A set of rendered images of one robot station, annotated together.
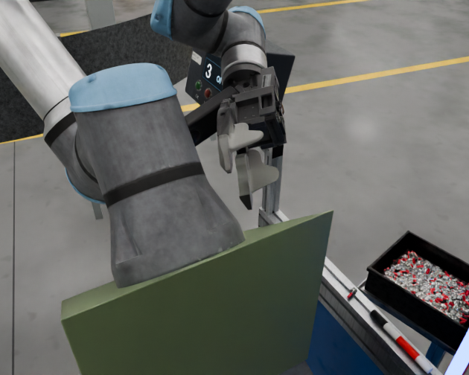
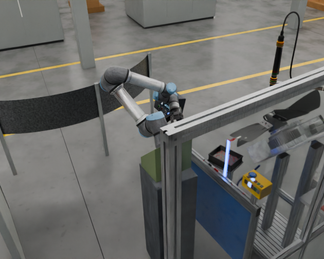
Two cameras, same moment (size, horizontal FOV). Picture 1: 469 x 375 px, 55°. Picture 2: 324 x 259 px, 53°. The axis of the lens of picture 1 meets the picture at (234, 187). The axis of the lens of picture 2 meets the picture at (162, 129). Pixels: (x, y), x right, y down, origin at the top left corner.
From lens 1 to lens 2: 1.65 m
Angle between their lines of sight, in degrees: 3
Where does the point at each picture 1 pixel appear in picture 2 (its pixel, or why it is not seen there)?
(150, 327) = not seen: hidden behind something
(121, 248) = (158, 142)
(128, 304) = not seen: hidden behind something
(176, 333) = not seen: hidden behind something
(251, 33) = (175, 98)
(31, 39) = (134, 106)
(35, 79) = (135, 113)
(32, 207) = (76, 152)
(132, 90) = (158, 116)
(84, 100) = (150, 118)
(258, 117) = (178, 118)
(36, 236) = (82, 164)
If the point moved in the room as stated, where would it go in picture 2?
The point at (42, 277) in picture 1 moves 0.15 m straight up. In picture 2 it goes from (89, 179) to (87, 169)
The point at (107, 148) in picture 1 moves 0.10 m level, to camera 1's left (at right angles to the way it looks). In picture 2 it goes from (155, 126) to (139, 126)
